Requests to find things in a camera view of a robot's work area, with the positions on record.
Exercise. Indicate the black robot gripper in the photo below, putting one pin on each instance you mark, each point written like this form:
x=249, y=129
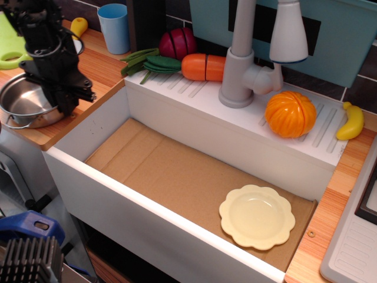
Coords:
x=55, y=69

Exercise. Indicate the stainless steel pot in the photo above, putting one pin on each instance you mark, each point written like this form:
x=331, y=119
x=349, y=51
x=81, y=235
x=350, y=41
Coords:
x=26, y=106

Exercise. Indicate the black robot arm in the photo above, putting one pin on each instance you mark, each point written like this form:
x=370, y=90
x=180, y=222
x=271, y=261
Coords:
x=38, y=22

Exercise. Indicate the cardboard sheet in sink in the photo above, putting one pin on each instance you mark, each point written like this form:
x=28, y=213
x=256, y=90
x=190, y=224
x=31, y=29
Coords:
x=180, y=178

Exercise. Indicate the black finned heat sink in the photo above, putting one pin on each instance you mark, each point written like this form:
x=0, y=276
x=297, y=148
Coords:
x=32, y=260

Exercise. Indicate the green cutting board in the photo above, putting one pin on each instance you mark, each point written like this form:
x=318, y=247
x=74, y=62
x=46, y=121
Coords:
x=12, y=46

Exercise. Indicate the green felt carrot leaves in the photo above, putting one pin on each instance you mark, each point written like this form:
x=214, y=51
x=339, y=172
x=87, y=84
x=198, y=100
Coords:
x=150, y=60

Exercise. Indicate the light blue plastic cup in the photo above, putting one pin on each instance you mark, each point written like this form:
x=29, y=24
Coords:
x=114, y=27

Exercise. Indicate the purple toy onion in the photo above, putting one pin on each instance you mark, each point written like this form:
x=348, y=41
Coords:
x=178, y=43

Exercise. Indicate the blue clamp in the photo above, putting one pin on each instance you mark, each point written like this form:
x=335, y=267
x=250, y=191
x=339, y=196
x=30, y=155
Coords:
x=31, y=224

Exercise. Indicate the orange toy carrot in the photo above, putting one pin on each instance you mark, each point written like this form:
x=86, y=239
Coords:
x=202, y=67

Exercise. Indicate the grey toy faucet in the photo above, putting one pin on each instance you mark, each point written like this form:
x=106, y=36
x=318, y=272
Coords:
x=242, y=78

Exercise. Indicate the cream scalloped plate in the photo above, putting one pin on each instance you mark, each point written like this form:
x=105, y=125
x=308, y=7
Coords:
x=257, y=217

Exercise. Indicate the orange toy pumpkin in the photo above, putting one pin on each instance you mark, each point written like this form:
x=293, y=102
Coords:
x=290, y=114

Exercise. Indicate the white faucet spray head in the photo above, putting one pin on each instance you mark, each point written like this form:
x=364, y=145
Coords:
x=289, y=43

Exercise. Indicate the yellow toy banana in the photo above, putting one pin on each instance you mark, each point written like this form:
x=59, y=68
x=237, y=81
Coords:
x=354, y=124

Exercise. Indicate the white toy stove top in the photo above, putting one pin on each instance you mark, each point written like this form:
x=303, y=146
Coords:
x=351, y=255

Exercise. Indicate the yellow handled toy knife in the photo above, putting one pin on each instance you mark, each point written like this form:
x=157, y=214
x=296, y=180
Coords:
x=78, y=28

